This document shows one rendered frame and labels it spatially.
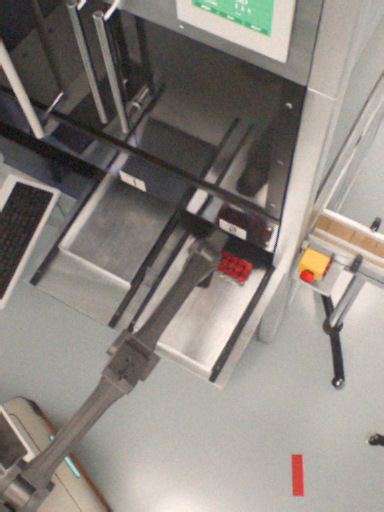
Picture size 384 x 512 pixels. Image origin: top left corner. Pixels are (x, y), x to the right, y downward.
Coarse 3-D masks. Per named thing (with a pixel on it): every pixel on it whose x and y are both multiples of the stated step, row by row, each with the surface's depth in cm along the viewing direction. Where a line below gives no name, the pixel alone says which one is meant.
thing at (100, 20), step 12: (96, 12) 125; (108, 12) 128; (96, 24) 126; (108, 48) 133; (108, 60) 136; (108, 72) 140; (120, 96) 148; (120, 108) 152; (132, 108) 160; (120, 120) 157
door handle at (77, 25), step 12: (72, 0) 126; (84, 0) 129; (72, 12) 127; (72, 24) 130; (84, 36) 134; (84, 48) 137; (84, 60) 140; (96, 72) 146; (96, 84) 148; (96, 96) 152; (108, 108) 161; (108, 120) 163
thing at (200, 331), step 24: (192, 240) 210; (168, 288) 205; (216, 288) 204; (240, 288) 204; (144, 312) 200; (192, 312) 202; (216, 312) 201; (240, 312) 201; (168, 336) 199; (192, 336) 199; (216, 336) 199; (192, 360) 194; (216, 360) 194
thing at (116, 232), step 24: (96, 192) 215; (120, 192) 217; (144, 192) 217; (96, 216) 215; (120, 216) 214; (144, 216) 214; (168, 216) 213; (72, 240) 212; (96, 240) 211; (120, 240) 211; (144, 240) 211; (96, 264) 207; (120, 264) 208
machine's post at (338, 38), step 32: (352, 0) 97; (320, 32) 106; (352, 32) 103; (320, 64) 113; (352, 64) 117; (320, 96) 121; (320, 128) 129; (320, 160) 140; (288, 192) 159; (288, 224) 174; (288, 256) 192; (288, 288) 230
